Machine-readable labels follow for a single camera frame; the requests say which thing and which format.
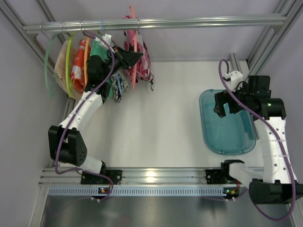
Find pink camouflage trousers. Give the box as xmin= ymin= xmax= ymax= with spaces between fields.
xmin=124 ymin=30 xmax=154 ymax=90

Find pink plastic hanger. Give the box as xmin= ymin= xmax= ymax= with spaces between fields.
xmin=129 ymin=6 xmax=140 ymax=90

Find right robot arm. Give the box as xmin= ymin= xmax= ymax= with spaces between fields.
xmin=214 ymin=72 xmax=303 ymax=204

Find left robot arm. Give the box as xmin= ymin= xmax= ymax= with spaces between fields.
xmin=48 ymin=46 xmax=143 ymax=175

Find blue plastic hanger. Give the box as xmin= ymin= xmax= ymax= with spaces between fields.
xmin=99 ymin=19 xmax=123 ymax=96

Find orange plastic hanger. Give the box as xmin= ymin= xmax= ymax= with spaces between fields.
xmin=84 ymin=36 xmax=90 ymax=87

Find lime plastic hanger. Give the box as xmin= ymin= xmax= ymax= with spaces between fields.
xmin=65 ymin=32 xmax=77 ymax=98

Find green plastic hanger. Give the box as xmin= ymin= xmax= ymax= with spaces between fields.
xmin=44 ymin=32 xmax=59 ymax=98

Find black white patterned garment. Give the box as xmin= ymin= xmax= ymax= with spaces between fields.
xmin=111 ymin=73 xmax=129 ymax=103

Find green patterned garment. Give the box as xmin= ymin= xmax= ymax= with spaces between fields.
xmin=89 ymin=37 xmax=108 ymax=61

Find teal plastic bin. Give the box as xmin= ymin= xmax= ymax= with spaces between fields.
xmin=199 ymin=89 xmax=256 ymax=156

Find orange patterned garment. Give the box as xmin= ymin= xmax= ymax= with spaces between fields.
xmin=71 ymin=39 xmax=90 ymax=93

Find beige garment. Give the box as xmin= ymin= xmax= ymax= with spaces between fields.
xmin=54 ymin=40 xmax=76 ymax=93

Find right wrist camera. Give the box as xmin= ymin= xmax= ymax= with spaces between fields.
xmin=223 ymin=70 xmax=243 ymax=91

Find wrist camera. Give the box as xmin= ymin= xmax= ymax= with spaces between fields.
xmin=223 ymin=70 xmax=243 ymax=91
xmin=102 ymin=34 xmax=114 ymax=46

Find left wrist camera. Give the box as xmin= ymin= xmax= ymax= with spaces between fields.
xmin=102 ymin=34 xmax=114 ymax=46

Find aluminium hanging rail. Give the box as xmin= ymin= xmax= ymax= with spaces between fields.
xmin=23 ymin=14 xmax=287 ymax=34

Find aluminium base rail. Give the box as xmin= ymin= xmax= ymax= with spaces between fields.
xmin=39 ymin=166 xmax=266 ymax=187

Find grey slotted cable duct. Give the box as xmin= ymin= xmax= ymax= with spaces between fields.
xmin=48 ymin=186 xmax=226 ymax=197

